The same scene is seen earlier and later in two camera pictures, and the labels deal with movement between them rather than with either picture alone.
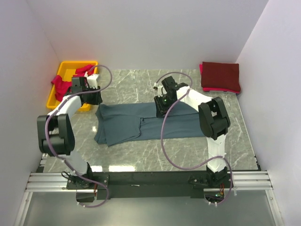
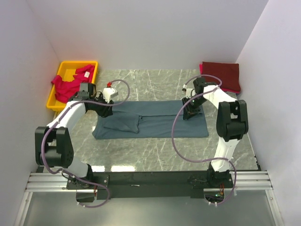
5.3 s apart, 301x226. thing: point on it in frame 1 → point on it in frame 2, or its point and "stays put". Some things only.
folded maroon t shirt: x=217 y=75 stays put
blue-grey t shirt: x=117 y=123 stays put
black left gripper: x=97 y=100 → x=106 y=111
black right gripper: x=161 y=110 → x=188 y=111
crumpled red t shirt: x=62 y=87 stays put
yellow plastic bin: x=67 y=69 stays put
